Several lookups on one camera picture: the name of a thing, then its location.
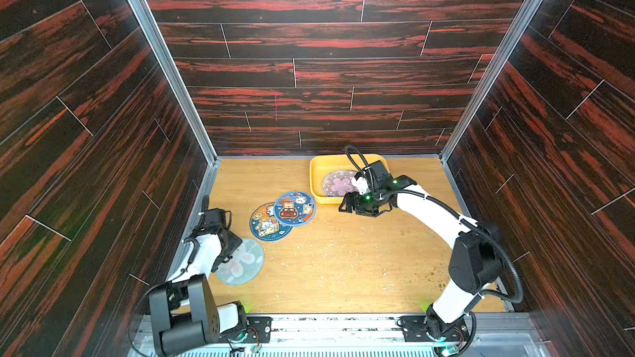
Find pink flower coaster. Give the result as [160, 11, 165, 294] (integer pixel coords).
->
[322, 170, 358, 197]

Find aluminium corner post left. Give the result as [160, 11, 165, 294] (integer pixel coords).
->
[127, 0, 218, 165]

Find aluminium front rail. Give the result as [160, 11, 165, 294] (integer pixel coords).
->
[126, 313, 552, 357]

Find blue red car coaster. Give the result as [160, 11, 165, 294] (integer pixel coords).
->
[274, 191, 317, 227]

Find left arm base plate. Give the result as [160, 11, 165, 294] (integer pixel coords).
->
[216, 315, 273, 347]

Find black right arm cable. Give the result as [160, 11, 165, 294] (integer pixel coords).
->
[344, 144, 525, 357]

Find aluminium corner post right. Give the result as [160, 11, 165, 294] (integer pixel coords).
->
[440, 0, 544, 167]

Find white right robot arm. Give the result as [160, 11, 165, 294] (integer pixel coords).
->
[338, 161, 513, 330]

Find blue cartoon animals coaster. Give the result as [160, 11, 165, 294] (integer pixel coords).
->
[250, 203, 293, 242]

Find green bunny round coaster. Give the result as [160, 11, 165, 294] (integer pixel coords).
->
[215, 238, 264, 286]

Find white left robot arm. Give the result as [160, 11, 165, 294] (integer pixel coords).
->
[148, 208, 248, 356]

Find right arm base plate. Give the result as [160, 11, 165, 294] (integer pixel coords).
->
[395, 315, 471, 344]

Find aluminium corner post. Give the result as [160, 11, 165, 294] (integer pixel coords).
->
[127, 0, 218, 165]
[440, 0, 544, 167]

